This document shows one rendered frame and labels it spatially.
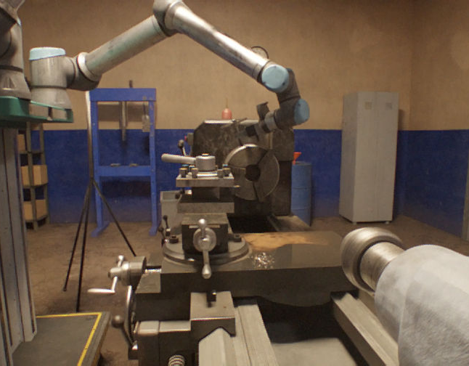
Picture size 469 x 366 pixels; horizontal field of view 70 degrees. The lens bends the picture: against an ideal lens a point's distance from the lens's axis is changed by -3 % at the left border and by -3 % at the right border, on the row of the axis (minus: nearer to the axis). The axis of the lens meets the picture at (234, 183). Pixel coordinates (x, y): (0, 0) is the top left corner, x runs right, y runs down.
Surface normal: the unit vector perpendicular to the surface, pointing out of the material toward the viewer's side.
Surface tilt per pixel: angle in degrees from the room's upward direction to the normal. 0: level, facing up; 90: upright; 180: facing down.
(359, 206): 90
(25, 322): 90
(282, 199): 90
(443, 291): 55
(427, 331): 86
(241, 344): 0
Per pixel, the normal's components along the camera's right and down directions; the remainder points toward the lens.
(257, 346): 0.00, -0.99
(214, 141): 0.11, 0.14
